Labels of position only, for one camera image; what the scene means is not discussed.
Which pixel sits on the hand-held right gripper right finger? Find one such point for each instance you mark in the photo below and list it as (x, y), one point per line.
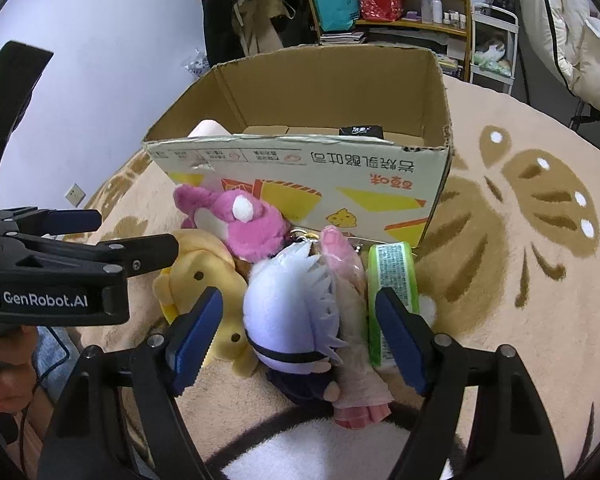
(400, 345)

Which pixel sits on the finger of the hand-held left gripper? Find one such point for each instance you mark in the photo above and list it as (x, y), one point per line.
(105, 257)
(75, 221)

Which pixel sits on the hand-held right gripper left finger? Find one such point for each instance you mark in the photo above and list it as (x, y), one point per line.
(196, 340)

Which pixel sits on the white fluffy plush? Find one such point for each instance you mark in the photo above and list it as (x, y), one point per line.
(428, 310)

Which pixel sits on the pink doll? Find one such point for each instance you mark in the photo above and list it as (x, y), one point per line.
(352, 310)

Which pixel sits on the yellow plush toy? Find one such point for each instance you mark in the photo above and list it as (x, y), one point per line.
(195, 265)

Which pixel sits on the green tissue packet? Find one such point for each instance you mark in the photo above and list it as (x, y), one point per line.
(392, 270)

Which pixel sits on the white-haired plush doll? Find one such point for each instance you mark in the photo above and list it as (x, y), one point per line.
(285, 305)

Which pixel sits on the pink bear plush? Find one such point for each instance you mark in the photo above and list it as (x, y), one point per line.
(255, 235)

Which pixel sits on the printed cardboard box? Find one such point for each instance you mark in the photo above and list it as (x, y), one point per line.
(330, 90)

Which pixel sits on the person's left hand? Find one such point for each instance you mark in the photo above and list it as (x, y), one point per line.
(7, 370)

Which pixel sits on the person's leg in jeans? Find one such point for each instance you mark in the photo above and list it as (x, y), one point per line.
(55, 355)

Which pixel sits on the beige floral printed blanket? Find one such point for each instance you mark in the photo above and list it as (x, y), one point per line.
(480, 310)

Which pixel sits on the small black packet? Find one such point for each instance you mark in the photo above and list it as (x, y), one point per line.
(361, 132)

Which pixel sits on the black hanging garment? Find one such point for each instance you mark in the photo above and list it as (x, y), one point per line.
(220, 30)

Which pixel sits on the beige hanging coat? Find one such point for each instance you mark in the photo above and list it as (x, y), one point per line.
(260, 25)

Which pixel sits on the pile of books and magazines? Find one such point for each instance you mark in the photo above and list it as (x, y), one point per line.
(420, 42)

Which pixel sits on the white trolley cart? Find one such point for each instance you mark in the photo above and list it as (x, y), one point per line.
(492, 50)

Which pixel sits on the stack of books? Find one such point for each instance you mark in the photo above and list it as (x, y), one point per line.
(342, 37)

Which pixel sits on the yellow wooden shelf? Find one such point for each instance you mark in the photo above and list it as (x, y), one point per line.
(410, 27)

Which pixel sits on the row of small bottles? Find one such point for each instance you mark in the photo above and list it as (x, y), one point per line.
(455, 20)

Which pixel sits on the teal bag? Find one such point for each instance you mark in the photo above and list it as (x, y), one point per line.
(332, 2)

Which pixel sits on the tall white bottles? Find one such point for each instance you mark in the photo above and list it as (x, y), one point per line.
(430, 5)

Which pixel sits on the wall socket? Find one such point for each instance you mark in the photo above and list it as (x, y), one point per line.
(75, 194)

